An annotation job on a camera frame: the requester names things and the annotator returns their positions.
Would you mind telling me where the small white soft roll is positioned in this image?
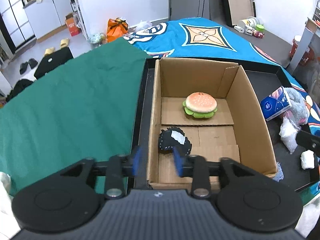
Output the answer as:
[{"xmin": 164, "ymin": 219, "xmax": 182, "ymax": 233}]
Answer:
[{"xmin": 300, "ymin": 150, "xmax": 315, "ymax": 170}]

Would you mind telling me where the white stuffing bag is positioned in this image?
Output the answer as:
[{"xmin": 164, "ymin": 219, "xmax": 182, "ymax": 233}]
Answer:
[{"xmin": 279, "ymin": 116, "xmax": 300, "ymax": 154}]

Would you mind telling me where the grey fluffy plush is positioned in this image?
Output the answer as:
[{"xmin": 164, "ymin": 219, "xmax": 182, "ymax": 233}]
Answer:
[{"xmin": 284, "ymin": 87, "xmax": 310, "ymax": 126}]

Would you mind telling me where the black stitched felt toy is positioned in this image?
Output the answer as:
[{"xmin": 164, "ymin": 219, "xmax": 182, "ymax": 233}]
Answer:
[{"xmin": 158, "ymin": 127, "xmax": 192, "ymax": 155}]

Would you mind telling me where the blue tissue pack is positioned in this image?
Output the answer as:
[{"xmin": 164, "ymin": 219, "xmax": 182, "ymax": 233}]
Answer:
[{"xmin": 260, "ymin": 86, "xmax": 292, "ymax": 121}]

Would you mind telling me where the plush hamburger toy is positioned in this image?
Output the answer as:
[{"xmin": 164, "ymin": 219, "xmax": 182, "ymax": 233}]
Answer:
[{"xmin": 182, "ymin": 92, "xmax": 217, "ymax": 119}]

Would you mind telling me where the black shallow tray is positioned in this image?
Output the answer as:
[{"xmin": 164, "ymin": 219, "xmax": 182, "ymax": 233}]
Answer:
[{"xmin": 134, "ymin": 57, "xmax": 319, "ymax": 191}]

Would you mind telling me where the blue knitted cloth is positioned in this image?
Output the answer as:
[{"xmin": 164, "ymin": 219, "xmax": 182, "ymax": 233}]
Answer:
[{"xmin": 272, "ymin": 162, "xmax": 284, "ymax": 182}]

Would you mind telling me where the brown cardboard box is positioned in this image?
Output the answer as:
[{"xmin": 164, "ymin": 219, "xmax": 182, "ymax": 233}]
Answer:
[{"xmin": 146, "ymin": 57, "xmax": 277, "ymax": 189}]

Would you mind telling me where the green cloth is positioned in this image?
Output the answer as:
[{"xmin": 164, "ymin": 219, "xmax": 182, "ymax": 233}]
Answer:
[{"xmin": 1, "ymin": 38, "xmax": 148, "ymax": 195}]

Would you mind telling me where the white desk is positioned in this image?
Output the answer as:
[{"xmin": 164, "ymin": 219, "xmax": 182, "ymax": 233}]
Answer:
[{"xmin": 287, "ymin": 18, "xmax": 319, "ymax": 72}]

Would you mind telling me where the black stool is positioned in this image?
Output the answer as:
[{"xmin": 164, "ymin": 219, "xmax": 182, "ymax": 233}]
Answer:
[{"xmin": 34, "ymin": 47, "xmax": 73, "ymax": 80}]

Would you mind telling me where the blue patterned blanket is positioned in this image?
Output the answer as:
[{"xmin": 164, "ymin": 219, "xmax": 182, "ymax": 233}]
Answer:
[{"xmin": 122, "ymin": 17, "xmax": 320, "ymax": 138}]

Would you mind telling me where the yellow slipper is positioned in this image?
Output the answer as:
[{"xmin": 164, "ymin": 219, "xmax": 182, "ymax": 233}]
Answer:
[
  {"xmin": 44, "ymin": 47, "xmax": 55, "ymax": 56},
  {"xmin": 60, "ymin": 38, "xmax": 69, "ymax": 49}
]

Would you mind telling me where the orange paper bag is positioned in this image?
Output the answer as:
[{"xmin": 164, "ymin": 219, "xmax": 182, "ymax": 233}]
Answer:
[{"xmin": 106, "ymin": 18, "xmax": 129, "ymax": 43}]

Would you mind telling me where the white plastic bag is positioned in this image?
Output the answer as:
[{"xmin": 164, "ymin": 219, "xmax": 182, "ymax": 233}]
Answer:
[{"xmin": 135, "ymin": 21, "xmax": 152, "ymax": 32}]

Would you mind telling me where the orange cardboard box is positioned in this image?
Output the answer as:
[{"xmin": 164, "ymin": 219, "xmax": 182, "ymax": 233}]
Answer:
[{"xmin": 65, "ymin": 12, "xmax": 81, "ymax": 37}]

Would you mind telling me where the black framed board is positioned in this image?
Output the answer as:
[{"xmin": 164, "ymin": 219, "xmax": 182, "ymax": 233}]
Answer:
[{"xmin": 222, "ymin": 0, "xmax": 256, "ymax": 27}]

